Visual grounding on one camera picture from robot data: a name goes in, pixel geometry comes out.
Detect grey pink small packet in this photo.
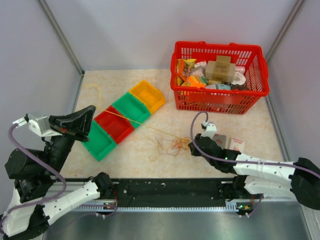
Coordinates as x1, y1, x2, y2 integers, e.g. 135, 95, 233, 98
212, 133, 227, 149

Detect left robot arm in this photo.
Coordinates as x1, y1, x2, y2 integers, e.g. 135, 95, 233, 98
0, 105, 114, 240

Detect brown cardboard box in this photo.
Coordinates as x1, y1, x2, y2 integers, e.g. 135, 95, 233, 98
205, 55, 236, 83

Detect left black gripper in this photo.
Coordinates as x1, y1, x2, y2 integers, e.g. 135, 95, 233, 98
43, 104, 97, 175

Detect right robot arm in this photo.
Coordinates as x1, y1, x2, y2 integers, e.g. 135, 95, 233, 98
188, 134, 320, 210

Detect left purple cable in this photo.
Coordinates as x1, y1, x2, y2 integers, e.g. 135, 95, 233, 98
0, 123, 118, 233

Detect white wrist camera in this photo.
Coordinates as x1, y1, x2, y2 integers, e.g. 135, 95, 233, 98
12, 111, 62, 138
201, 121, 217, 139

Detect lower green plastic bin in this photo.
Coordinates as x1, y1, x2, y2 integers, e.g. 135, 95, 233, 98
82, 120, 117, 162

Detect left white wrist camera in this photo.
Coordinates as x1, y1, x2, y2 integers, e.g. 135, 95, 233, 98
12, 111, 62, 138

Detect upper green plastic bin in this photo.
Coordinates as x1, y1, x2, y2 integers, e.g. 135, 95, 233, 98
112, 92, 151, 129

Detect white red label card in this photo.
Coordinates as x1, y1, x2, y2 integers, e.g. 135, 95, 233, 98
229, 137, 246, 153

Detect orange snack box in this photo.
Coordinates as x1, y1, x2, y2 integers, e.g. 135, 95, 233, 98
181, 75, 207, 88

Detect green plastic bin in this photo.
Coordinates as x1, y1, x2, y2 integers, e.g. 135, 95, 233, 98
82, 120, 117, 162
112, 92, 151, 129

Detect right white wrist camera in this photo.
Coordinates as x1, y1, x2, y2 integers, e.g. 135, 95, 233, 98
201, 121, 217, 139

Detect white tape roll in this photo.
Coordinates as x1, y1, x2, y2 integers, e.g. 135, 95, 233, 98
231, 71, 246, 86

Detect yellow plastic bin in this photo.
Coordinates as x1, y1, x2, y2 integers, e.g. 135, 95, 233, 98
129, 80, 166, 114

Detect grey slotted cable duct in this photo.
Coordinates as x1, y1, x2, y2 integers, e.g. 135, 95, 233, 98
74, 201, 254, 214

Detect red plastic bin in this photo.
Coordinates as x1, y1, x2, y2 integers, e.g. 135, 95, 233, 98
94, 105, 135, 145

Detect red plastic shopping basket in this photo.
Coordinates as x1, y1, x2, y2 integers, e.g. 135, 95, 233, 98
170, 41, 270, 115

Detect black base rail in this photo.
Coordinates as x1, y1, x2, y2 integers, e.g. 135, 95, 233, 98
100, 178, 252, 207

